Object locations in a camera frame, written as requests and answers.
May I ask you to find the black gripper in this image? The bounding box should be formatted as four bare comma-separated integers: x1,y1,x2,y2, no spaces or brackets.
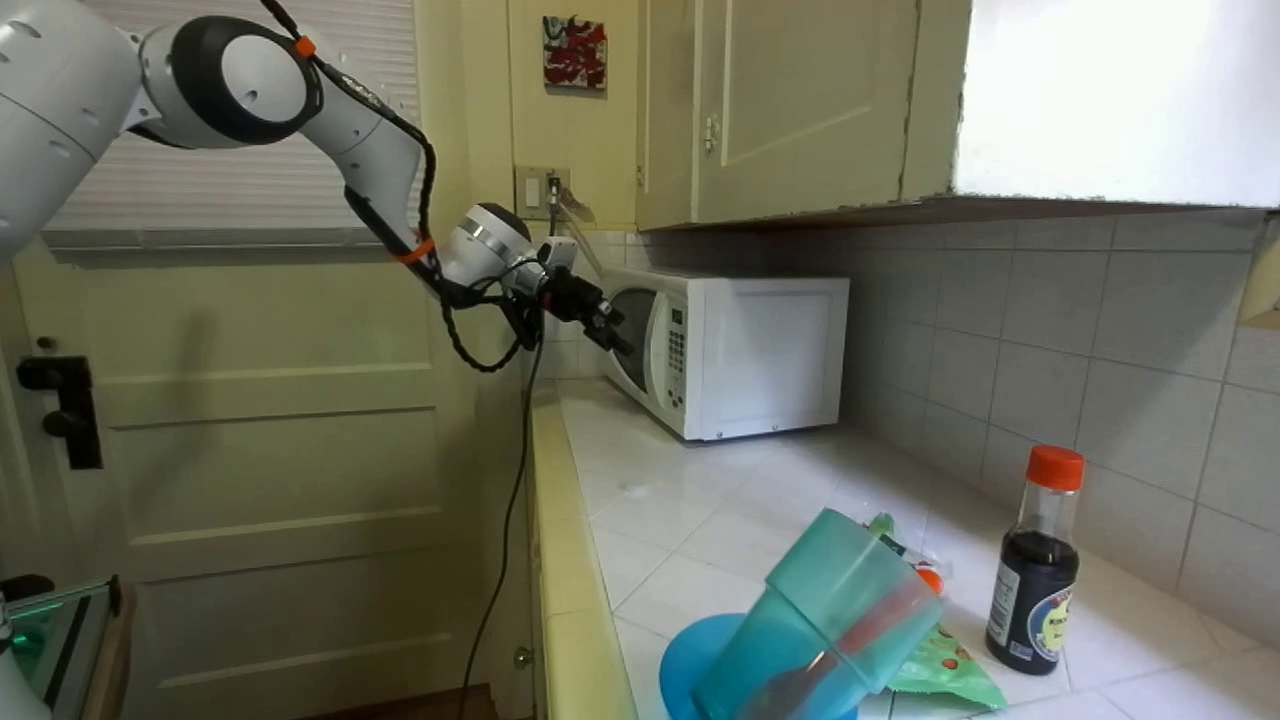
538,269,610,331

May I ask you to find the white microwave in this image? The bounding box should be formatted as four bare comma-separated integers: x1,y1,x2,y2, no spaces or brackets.
604,271,847,439

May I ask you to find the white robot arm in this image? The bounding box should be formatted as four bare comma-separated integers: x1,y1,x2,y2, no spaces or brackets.
0,0,621,345

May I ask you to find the upper cabinet left door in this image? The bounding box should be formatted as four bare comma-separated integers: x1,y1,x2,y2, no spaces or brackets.
637,0,925,228

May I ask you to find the panelled cream door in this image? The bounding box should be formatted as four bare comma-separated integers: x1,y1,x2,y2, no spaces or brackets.
17,244,517,720

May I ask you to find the blue plastic bowl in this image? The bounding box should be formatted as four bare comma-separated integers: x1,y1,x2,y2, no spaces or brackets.
657,611,870,720

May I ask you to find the teal plastic pitcher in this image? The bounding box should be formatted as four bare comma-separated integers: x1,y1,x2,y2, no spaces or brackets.
693,505,953,720

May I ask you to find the window blind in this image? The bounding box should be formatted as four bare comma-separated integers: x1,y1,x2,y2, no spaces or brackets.
0,0,431,254

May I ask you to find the red spoon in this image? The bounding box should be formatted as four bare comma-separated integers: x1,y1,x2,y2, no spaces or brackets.
773,569,943,720

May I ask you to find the black door latch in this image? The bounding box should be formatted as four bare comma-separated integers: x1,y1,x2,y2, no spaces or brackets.
17,355,102,468

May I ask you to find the green snack bag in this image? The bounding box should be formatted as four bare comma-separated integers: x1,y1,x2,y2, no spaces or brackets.
888,628,1006,711

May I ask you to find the soy sauce bottle red cap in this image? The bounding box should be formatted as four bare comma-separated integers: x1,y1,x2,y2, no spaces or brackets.
982,445,1087,676

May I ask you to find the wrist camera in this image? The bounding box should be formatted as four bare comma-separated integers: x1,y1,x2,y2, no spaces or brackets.
498,293,544,347

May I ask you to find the black power cable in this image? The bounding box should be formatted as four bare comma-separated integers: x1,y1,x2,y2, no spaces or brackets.
456,185,570,720

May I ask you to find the wall power outlet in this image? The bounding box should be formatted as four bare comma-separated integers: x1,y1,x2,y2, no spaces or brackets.
512,162,570,218

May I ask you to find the red wall picture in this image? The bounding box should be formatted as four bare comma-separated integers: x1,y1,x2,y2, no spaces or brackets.
544,17,608,95

